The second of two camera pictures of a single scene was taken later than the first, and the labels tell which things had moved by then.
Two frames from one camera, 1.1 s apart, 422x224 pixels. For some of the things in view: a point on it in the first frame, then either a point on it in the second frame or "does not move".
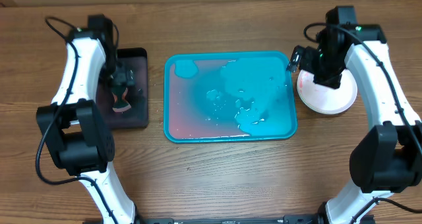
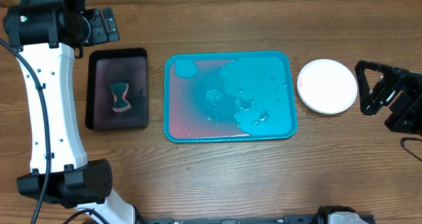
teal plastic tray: [229, 97] does not move
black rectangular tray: [138, 116] does not move
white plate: [326, 100] does not move
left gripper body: [120, 76] to [104, 29]
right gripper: [332, 79] to [390, 83]
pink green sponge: [120, 104] does not move
